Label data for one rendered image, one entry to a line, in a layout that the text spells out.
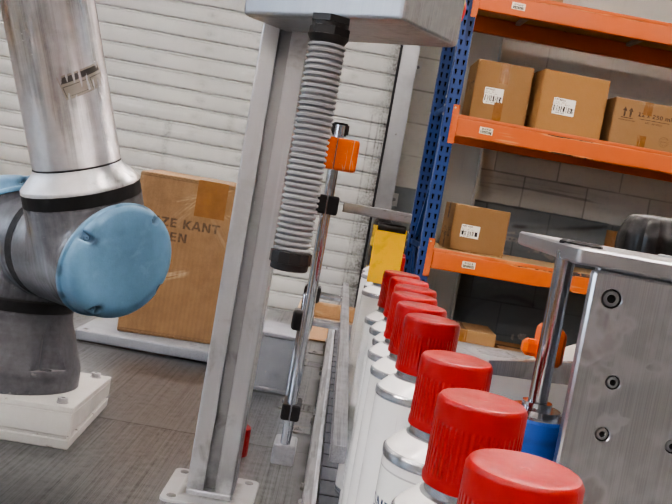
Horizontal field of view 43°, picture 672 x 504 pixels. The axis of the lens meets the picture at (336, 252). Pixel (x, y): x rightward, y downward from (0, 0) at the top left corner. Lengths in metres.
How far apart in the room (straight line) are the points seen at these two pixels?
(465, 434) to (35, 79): 0.62
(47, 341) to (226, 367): 0.24
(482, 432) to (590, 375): 0.11
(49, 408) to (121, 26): 4.48
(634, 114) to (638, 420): 4.46
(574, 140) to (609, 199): 1.03
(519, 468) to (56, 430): 0.75
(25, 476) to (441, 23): 0.56
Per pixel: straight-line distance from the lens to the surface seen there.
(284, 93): 0.81
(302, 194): 0.69
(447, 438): 0.31
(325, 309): 2.03
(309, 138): 0.69
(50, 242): 0.86
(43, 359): 1.00
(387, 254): 0.82
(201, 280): 1.44
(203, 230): 1.43
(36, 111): 0.85
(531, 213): 5.45
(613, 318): 0.40
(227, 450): 0.85
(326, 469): 0.85
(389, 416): 0.50
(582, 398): 0.40
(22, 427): 0.97
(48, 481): 0.88
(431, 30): 0.72
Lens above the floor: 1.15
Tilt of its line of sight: 5 degrees down
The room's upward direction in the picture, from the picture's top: 10 degrees clockwise
